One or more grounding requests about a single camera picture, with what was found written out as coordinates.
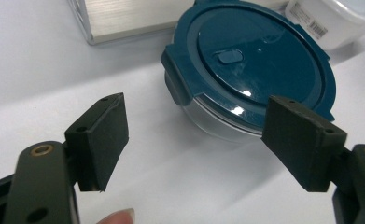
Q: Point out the round glass container blue lid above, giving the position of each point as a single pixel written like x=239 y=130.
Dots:
x=258 y=46

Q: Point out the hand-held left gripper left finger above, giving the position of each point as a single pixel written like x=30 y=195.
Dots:
x=99 y=140

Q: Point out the white square container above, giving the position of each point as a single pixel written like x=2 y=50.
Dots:
x=342 y=25

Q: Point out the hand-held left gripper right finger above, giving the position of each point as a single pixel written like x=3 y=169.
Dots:
x=301 y=143

